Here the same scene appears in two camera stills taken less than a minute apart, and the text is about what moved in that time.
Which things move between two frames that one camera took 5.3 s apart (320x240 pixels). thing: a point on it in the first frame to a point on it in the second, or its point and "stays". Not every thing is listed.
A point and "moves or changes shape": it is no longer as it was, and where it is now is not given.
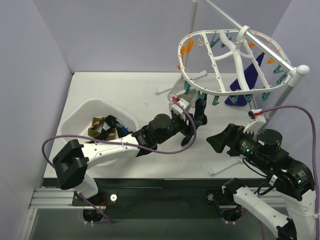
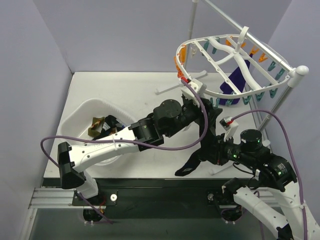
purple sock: x=251 y=73 to x=238 y=77
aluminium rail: x=52 y=198 stays
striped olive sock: x=96 y=128 stays
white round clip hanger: x=221 y=93 to x=230 y=69
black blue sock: x=199 y=112 moves or changes shape
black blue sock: x=110 y=122 stays
